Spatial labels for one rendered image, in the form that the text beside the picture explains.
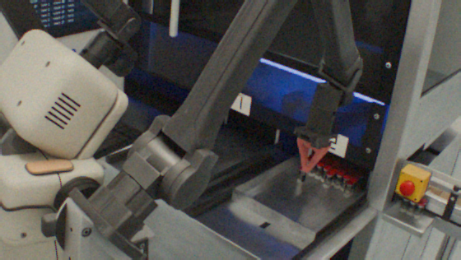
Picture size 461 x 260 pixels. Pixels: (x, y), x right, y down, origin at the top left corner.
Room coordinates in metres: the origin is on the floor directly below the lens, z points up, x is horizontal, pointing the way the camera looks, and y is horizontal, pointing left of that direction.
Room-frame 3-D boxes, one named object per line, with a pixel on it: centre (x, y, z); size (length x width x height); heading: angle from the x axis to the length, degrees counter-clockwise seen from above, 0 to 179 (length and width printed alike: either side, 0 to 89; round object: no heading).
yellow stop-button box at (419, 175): (1.11, -0.51, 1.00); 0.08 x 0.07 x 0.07; 142
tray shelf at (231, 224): (1.22, -0.07, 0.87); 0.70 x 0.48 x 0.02; 52
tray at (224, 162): (1.38, 0.02, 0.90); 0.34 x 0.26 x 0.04; 142
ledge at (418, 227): (1.13, -0.55, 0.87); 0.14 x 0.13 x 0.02; 142
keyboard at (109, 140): (1.43, 0.44, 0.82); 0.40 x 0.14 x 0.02; 146
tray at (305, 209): (1.17, -0.24, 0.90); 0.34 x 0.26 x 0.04; 142
